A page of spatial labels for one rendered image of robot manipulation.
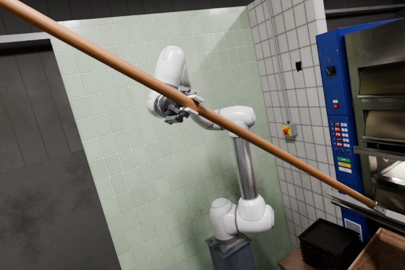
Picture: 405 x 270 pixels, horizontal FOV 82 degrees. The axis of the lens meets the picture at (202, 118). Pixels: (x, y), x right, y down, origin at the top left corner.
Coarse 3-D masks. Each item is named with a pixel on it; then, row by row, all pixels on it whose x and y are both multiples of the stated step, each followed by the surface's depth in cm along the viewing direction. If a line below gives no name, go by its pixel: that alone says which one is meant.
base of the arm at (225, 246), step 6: (240, 234) 148; (210, 240) 150; (216, 240) 144; (222, 240) 141; (228, 240) 140; (234, 240) 142; (240, 240) 143; (210, 246) 144; (216, 246) 143; (222, 246) 141; (228, 246) 140; (234, 246) 141; (222, 252) 138
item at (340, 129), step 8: (336, 128) 160; (344, 128) 155; (336, 136) 161; (344, 136) 156; (336, 144) 163; (344, 144) 158; (336, 152) 165; (344, 152) 159; (336, 160) 166; (344, 160) 161; (352, 160) 156; (336, 168) 168; (344, 168) 162; (352, 168) 157; (352, 176) 159
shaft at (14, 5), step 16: (0, 0) 44; (16, 0) 45; (16, 16) 46; (32, 16) 46; (48, 32) 48; (64, 32) 48; (80, 48) 50; (96, 48) 51; (112, 64) 53; (128, 64) 54; (144, 80) 56; (176, 96) 59; (208, 112) 63; (224, 128) 67; (240, 128) 68; (256, 144) 71; (272, 144) 74; (288, 160) 76; (320, 176) 82; (352, 192) 90
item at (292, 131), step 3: (291, 123) 198; (294, 123) 196; (282, 126) 200; (285, 126) 197; (288, 126) 194; (291, 126) 193; (294, 126) 195; (288, 129) 195; (291, 129) 193; (294, 129) 195; (288, 132) 196; (291, 132) 194; (294, 132) 195; (297, 132) 197; (285, 135) 201; (288, 135) 197; (291, 135) 194; (294, 135) 195
